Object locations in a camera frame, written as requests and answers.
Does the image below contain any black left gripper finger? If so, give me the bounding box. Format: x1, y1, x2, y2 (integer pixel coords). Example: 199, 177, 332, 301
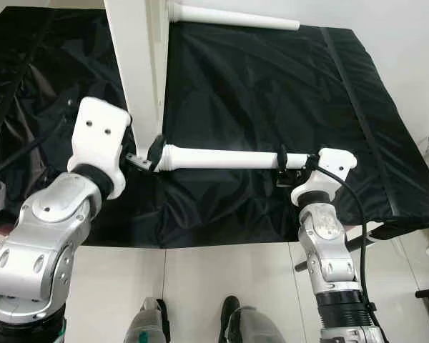
147, 136, 167, 172

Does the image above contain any white plastic ribbed tabletop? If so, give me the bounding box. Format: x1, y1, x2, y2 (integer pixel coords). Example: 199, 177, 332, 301
104, 0, 172, 154

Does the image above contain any grey robot right foot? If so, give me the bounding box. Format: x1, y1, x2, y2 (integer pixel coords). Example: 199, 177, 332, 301
220, 295, 287, 343

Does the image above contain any grey robot foot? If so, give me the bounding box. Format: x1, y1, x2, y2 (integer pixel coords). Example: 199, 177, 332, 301
220, 295, 287, 343
123, 298, 171, 343

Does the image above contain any grey robot left foot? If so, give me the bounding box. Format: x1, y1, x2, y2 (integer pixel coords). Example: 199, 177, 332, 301
123, 298, 171, 343

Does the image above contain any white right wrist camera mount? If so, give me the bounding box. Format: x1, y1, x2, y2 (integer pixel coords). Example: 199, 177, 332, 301
291, 148, 352, 208

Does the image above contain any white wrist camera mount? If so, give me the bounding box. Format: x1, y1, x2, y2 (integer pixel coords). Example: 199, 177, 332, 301
68, 96, 133, 199
291, 148, 352, 208

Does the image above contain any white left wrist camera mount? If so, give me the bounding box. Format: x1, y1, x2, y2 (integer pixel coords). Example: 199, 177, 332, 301
68, 96, 133, 199

